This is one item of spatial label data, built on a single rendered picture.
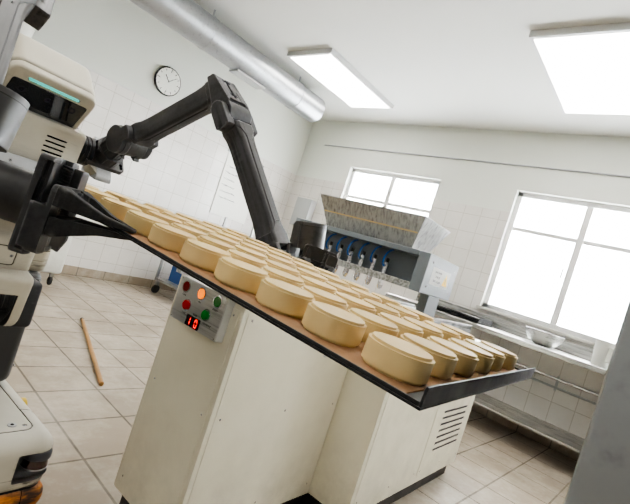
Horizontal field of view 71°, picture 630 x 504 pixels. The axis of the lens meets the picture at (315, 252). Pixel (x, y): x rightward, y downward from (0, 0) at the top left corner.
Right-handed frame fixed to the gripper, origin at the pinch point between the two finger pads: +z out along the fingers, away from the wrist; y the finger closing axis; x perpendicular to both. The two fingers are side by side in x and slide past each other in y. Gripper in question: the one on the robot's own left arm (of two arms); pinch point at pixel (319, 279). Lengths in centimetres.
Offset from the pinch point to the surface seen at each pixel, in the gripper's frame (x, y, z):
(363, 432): -55, 58, -88
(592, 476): -1, -1, 62
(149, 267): 110, 95, -491
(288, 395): -18, 48, -75
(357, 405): -50, 50, -92
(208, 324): 16, 28, -57
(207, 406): 8, 51, -53
